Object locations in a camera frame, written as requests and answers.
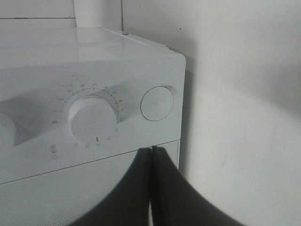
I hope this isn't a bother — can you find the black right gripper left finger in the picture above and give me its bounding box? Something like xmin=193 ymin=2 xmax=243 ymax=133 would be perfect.
xmin=72 ymin=148 xmax=151 ymax=226

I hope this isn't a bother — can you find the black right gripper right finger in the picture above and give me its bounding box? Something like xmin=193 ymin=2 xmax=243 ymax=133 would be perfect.
xmin=151 ymin=146 xmax=241 ymax=226

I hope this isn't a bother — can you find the white microwave door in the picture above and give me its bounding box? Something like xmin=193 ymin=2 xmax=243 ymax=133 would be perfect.
xmin=0 ymin=137 xmax=180 ymax=226

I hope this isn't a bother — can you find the white timer knob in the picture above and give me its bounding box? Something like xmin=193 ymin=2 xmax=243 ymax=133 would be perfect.
xmin=68 ymin=95 xmax=117 ymax=146

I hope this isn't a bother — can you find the round white door button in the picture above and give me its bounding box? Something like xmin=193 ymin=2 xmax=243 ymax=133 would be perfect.
xmin=140 ymin=86 xmax=174 ymax=121

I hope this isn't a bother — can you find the white microwave oven body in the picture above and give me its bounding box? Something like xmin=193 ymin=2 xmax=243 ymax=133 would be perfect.
xmin=0 ymin=26 xmax=187 ymax=186

